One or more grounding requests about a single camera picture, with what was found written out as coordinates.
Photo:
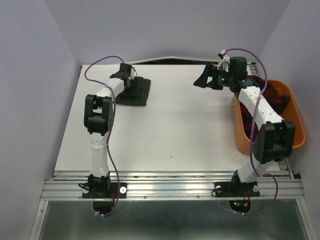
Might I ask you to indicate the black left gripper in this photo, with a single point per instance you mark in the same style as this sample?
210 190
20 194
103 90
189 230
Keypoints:
132 81

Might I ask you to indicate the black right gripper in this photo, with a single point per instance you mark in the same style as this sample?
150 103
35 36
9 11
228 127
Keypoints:
209 70

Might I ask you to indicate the red black plaid skirt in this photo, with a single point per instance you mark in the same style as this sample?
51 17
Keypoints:
276 101

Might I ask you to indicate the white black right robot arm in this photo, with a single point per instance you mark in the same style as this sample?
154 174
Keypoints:
275 136

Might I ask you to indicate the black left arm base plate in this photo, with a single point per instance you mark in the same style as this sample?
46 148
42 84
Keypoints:
115 191

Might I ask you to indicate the orange plastic bin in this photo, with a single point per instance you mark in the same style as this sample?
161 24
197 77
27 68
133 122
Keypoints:
290 113

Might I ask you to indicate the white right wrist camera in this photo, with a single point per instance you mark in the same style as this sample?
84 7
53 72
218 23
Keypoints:
224 62

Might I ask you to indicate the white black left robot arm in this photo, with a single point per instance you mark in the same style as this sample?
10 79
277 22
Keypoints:
99 114

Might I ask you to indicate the aluminium extrusion frame rail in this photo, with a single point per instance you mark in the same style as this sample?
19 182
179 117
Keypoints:
168 185

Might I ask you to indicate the dark grey dotted skirt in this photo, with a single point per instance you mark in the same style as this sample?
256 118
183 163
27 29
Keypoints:
136 101

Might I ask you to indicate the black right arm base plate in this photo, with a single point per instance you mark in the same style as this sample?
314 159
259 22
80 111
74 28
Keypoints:
227 189

